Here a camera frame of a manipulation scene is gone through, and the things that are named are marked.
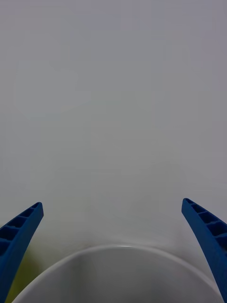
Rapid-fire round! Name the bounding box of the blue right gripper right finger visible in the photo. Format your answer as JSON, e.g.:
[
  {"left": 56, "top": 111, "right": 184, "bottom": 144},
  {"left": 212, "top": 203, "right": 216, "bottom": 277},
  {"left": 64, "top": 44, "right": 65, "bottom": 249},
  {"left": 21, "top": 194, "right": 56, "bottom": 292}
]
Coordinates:
[{"left": 181, "top": 197, "right": 227, "bottom": 303}]

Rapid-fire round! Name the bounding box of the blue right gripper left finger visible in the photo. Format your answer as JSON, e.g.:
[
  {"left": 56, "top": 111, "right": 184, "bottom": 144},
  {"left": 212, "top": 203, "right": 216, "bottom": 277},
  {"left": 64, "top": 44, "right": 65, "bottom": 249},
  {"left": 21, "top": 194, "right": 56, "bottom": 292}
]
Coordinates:
[{"left": 0, "top": 201, "right": 44, "bottom": 303}]

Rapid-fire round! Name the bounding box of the yellow-green plastic waste bin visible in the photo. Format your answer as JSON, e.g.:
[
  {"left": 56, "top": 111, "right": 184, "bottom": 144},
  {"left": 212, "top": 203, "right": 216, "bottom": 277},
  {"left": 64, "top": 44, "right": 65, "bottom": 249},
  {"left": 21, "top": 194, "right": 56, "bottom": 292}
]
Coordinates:
[{"left": 4, "top": 245, "right": 52, "bottom": 303}]

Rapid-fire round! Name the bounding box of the grey plastic waste bin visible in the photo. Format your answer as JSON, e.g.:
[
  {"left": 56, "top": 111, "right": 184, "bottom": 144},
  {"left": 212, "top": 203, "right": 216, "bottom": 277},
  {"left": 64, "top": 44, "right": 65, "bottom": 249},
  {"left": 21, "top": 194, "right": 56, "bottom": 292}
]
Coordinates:
[{"left": 10, "top": 244, "right": 225, "bottom": 303}]

